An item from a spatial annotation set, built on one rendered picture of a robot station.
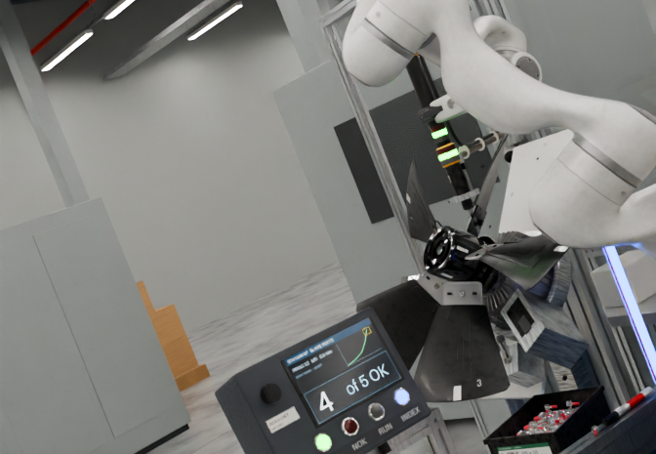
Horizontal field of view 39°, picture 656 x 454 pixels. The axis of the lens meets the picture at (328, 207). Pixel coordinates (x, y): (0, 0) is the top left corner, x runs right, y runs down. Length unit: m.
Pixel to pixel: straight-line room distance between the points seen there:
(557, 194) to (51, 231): 6.48
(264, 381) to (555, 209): 0.49
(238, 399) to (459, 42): 0.63
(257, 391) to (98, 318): 6.36
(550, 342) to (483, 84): 0.79
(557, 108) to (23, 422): 6.29
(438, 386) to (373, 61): 0.84
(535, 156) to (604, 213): 1.09
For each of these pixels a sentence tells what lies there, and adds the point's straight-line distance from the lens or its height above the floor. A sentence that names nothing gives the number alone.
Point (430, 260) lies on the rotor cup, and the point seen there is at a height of 1.21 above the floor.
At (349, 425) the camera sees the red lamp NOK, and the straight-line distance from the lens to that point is 1.40.
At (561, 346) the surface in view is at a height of 0.95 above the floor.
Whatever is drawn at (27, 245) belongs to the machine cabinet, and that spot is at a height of 1.87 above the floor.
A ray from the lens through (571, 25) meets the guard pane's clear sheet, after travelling 2.75.
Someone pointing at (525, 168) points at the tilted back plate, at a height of 1.30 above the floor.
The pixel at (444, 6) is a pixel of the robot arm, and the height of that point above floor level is 1.64.
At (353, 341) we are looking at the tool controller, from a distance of 1.45.
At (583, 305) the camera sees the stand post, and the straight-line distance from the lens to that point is 2.46.
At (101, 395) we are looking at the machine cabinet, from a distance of 7.64.
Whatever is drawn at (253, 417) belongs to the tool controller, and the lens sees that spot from 1.37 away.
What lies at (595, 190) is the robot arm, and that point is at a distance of 1.41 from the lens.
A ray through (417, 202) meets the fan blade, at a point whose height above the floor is 1.33.
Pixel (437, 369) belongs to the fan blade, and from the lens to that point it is 2.08.
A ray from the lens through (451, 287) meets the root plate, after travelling 2.17.
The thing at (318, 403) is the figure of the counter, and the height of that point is 1.17.
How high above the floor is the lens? 1.46
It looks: 1 degrees down
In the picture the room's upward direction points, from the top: 22 degrees counter-clockwise
